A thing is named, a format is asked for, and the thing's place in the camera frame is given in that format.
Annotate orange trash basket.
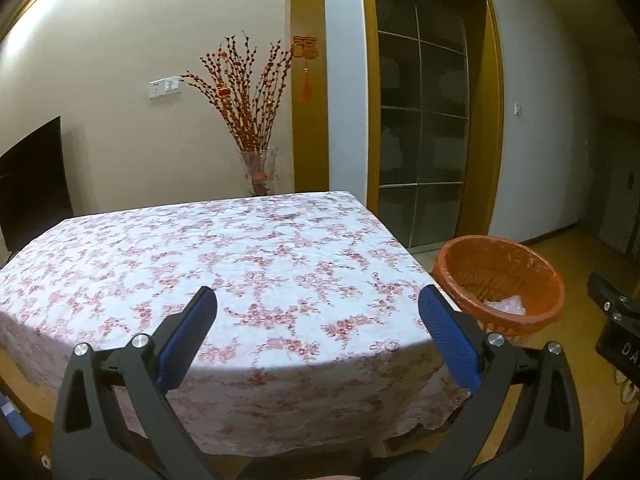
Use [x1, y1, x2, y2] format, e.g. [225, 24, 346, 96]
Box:
[432, 235, 565, 341]

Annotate white plastic bag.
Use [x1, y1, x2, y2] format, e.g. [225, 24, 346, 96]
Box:
[484, 295, 526, 315]

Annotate floral white tablecloth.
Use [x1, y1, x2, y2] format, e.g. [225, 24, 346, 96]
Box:
[1, 192, 468, 456]

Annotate black television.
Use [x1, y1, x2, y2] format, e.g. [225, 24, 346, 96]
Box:
[0, 117, 74, 255]

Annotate glass vase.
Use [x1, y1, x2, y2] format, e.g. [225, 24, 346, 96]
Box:
[241, 148, 278, 196]

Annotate glass sliding door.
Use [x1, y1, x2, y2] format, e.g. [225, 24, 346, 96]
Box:
[375, 0, 470, 252]

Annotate red berry branch bouquet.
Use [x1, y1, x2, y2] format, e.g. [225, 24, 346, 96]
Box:
[180, 35, 293, 152]

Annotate white wall socket plate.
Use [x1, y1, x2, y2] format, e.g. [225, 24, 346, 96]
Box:
[148, 76, 182, 99]

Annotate red fu wall ornament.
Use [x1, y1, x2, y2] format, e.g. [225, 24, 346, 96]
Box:
[292, 35, 319, 103]

